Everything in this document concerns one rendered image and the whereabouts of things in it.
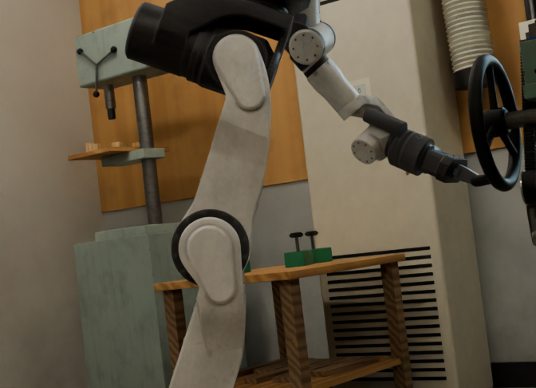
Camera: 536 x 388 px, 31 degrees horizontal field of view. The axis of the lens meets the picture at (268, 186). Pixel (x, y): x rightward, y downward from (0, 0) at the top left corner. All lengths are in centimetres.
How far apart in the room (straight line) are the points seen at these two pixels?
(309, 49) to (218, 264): 60
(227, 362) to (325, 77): 71
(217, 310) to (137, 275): 202
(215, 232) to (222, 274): 7
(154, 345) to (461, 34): 160
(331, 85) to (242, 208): 49
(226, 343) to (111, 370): 217
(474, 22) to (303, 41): 146
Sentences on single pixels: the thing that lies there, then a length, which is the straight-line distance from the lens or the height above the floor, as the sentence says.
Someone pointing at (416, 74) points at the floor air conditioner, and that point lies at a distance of 344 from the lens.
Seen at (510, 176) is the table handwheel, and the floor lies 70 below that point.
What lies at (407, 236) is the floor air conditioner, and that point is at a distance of 346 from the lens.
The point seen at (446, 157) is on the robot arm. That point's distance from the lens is 209.
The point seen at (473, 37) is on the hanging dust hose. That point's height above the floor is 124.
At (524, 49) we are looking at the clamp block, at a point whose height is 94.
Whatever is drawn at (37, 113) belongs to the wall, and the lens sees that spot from 466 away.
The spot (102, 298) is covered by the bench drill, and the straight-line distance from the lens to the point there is 391.
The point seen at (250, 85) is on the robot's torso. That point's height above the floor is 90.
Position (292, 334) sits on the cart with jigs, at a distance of 289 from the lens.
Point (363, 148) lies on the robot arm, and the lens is 216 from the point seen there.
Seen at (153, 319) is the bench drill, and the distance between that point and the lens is 371.
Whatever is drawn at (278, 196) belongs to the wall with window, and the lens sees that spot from 412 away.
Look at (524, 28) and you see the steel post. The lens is 350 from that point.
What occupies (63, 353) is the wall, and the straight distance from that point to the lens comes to 462.
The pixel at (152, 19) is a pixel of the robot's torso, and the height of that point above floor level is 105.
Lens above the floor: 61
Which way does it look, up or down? 3 degrees up
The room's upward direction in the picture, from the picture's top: 7 degrees counter-clockwise
